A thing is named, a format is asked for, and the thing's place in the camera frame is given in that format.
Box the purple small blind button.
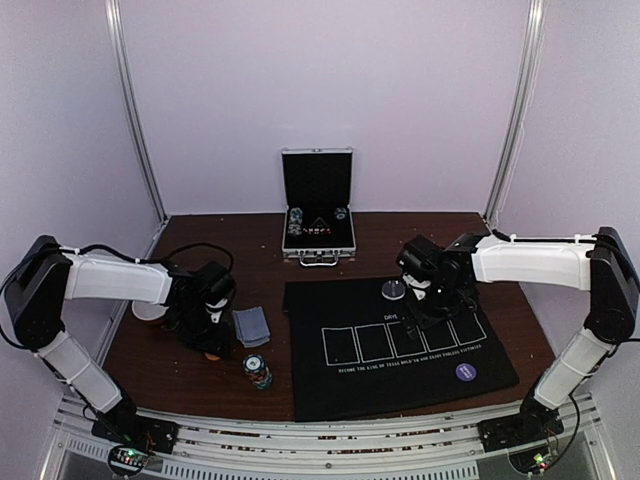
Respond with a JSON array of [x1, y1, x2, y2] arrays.
[[455, 362, 478, 382]]

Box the chips row in case left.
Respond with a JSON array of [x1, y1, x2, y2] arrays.
[[287, 207, 304, 237]]

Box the chips in case right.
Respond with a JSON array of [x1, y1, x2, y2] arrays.
[[334, 207, 349, 221]]

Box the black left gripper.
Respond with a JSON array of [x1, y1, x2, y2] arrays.
[[173, 303, 234, 358]]

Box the aluminium frame post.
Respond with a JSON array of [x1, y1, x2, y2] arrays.
[[103, 0, 168, 224], [483, 0, 547, 228]]

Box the stack of poker chips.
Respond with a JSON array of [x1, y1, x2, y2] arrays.
[[243, 354, 273, 390]]

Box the right aluminium frame post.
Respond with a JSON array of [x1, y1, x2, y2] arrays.
[[483, 0, 547, 228]]

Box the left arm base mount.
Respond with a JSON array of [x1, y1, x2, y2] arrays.
[[91, 415, 179, 478]]

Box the left aluminium frame post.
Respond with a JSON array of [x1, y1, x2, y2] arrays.
[[103, 0, 168, 224]]

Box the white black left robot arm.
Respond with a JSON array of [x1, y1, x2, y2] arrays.
[[1, 235, 236, 444]]

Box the aluminium frame rail front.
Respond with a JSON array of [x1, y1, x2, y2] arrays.
[[36, 395, 619, 479]]

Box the white red bowl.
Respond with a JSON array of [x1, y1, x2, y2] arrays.
[[131, 301, 168, 325]]

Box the grey playing card deck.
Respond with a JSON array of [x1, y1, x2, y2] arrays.
[[232, 307, 271, 348]]

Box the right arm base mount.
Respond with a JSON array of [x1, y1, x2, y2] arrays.
[[477, 414, 564, 476]]

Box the black poker table mat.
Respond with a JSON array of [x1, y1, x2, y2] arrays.
[[283, 277, 519, 422]]

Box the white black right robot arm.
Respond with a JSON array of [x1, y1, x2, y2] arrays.
[[396, 227, 639, 442]]

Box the aluminium poker case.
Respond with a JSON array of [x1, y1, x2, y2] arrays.
[[281, 147, 356, 268]]

